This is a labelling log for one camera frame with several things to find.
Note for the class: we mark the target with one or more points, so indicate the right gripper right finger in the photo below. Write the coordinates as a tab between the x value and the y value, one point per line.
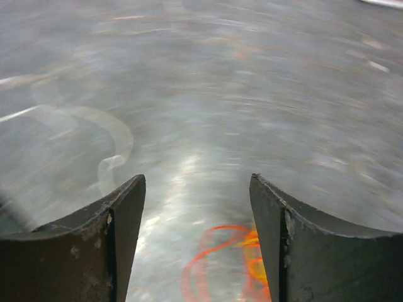
309	255

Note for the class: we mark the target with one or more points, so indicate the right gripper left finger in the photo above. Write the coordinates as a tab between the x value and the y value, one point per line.
84	256

